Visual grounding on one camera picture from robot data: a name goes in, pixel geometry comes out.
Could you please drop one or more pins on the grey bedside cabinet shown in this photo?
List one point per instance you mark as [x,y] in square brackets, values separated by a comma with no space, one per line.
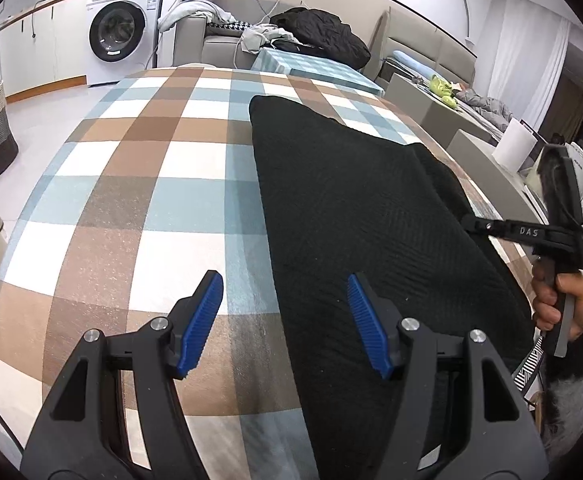
[411,105]

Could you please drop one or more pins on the grey low partition cabinet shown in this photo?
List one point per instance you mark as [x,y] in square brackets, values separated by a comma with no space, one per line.
[476,155]

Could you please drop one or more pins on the checked tablecloth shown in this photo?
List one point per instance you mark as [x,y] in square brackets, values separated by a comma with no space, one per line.
[146,160]

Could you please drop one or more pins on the black white patterned cloth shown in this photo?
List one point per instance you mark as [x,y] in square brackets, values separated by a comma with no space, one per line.
[529,370]

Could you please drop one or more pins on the white washing machine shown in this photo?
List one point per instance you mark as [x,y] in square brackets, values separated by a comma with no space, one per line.
[121,30]

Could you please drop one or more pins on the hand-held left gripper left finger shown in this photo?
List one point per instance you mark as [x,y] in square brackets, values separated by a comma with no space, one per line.
[201,325]

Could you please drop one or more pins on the person's right forearm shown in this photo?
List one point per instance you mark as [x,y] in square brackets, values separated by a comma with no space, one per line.
[576,385]

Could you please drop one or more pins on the blue pillow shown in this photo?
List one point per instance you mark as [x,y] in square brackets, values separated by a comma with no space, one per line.
[411,60]

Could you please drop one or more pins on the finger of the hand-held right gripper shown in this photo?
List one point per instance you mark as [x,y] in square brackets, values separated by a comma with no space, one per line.
[481,223]

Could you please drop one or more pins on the grey sofa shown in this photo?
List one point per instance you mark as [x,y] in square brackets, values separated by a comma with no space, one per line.
[189,40]

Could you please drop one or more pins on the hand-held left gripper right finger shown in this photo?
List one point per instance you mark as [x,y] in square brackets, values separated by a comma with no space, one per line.
[369,330]

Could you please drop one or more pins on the white base cabinets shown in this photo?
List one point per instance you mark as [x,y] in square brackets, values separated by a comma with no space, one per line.
[46,45]

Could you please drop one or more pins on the black puffer jacket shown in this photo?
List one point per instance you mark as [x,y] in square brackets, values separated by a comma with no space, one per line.
[321,35]

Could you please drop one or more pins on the pale grey garment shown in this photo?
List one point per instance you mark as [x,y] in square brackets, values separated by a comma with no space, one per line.
[266,37]

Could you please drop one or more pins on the green toy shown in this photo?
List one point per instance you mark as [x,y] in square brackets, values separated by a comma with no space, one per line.
[444,90]

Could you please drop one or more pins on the white paper towel roll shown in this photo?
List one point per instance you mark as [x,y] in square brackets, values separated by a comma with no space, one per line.
[514,145]

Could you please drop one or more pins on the light grey blanket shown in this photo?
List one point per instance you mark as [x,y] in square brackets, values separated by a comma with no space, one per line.
[191,10]

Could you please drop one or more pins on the grey padded headboard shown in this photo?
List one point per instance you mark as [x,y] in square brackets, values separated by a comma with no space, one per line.
[421,35]

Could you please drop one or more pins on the grey quilt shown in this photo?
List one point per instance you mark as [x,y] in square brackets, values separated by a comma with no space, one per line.
[486,110]

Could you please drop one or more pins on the black knit sweater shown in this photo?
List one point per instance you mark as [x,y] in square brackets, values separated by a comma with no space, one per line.
[361,210]

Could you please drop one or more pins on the teal checked cloth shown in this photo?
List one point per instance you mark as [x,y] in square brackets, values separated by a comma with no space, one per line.
[311,67]

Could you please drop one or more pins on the houndstooth cushion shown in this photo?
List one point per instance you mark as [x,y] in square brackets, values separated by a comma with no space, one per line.
[226,23]

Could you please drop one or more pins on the person's right hand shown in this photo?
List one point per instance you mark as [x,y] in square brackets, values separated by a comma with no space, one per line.
[579,300]

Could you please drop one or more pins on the white curtain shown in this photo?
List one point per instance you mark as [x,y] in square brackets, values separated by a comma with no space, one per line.
[526,60]

